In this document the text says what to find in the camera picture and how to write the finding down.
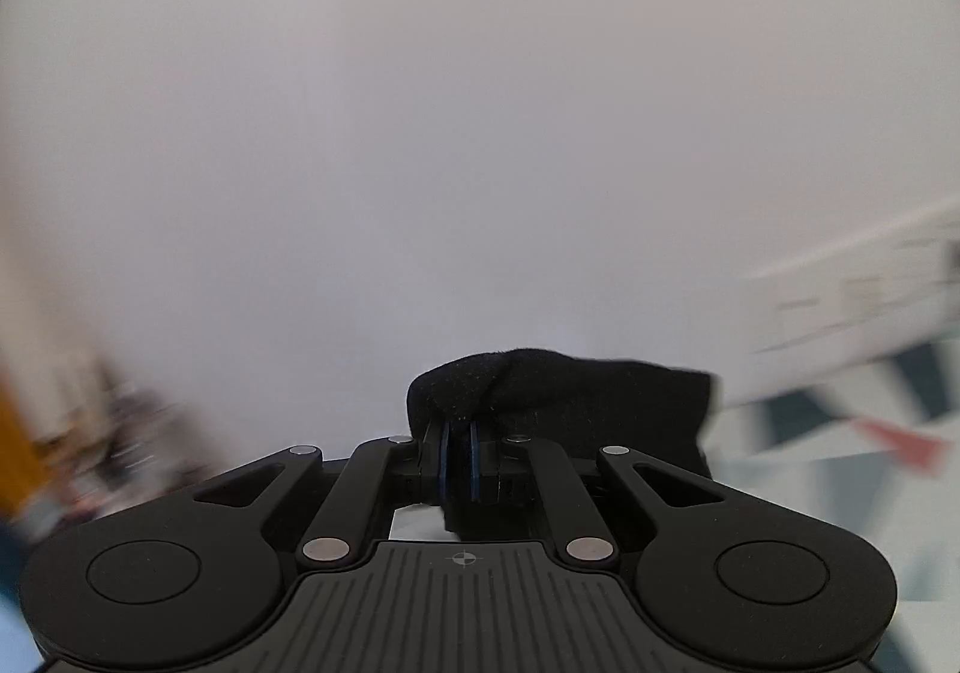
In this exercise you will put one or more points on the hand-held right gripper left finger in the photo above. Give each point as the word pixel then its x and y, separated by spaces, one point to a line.
pixel 444 463

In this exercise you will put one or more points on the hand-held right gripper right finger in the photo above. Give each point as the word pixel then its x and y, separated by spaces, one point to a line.
pixel 475 463

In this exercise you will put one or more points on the black knit garment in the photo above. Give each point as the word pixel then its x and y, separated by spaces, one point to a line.
pixel 592 395

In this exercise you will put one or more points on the geometric patterned cloth cover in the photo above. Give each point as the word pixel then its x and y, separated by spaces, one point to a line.
pixel 825 500

